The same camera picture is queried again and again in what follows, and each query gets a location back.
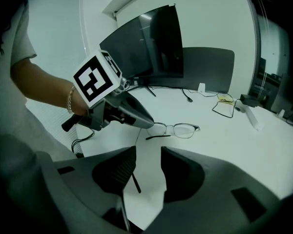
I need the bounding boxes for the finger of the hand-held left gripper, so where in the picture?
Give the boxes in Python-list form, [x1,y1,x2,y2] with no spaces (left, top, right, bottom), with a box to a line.
[124,93,153,119]
[118,106,155,129]

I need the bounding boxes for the grey printed t-shirt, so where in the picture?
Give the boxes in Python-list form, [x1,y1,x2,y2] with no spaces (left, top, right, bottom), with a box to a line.
[0,0,79,204]

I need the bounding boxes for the black curved monitor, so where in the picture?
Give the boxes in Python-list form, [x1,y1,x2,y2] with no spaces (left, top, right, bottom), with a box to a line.
[99,5,185,97]

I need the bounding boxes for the silver chain bracelet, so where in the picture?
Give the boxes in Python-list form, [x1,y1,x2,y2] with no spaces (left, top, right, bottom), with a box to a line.
[66,83,77,115]

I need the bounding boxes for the dark glass cabinet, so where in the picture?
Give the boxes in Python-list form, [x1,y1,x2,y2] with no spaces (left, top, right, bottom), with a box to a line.
[246,13,292,114]

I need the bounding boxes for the dark grey divider panel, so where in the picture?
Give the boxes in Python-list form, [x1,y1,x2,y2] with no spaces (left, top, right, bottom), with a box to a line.
[182,47,235,94]

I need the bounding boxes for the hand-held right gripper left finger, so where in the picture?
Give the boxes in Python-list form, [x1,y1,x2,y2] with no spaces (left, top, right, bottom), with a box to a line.
[40,145,137,234]

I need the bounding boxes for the black cable with plug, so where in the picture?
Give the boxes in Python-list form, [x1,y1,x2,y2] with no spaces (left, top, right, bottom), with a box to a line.
[180,88,194,103]

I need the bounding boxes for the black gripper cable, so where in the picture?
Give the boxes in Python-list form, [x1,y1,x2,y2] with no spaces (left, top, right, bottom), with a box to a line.
[71,130,96,154]

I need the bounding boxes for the white power strip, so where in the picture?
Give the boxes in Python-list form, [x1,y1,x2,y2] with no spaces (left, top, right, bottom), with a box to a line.
[235,100,266,132]

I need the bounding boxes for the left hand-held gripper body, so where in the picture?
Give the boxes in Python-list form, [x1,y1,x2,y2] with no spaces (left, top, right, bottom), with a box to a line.
[61,49,139,133]

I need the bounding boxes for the person's left forearm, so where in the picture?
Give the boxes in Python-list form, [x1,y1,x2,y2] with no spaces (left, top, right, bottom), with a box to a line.
[9,57,89,117]

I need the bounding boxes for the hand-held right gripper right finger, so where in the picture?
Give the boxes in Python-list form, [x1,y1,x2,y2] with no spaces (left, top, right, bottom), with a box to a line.
[146,146,282,234]

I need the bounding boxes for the eyeglasses with thin frame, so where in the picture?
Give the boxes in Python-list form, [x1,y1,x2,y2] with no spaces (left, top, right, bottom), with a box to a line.
[130,122,201,194]

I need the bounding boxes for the black adapter box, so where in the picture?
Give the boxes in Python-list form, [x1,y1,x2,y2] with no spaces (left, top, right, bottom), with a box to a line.
[239,94,259,107]

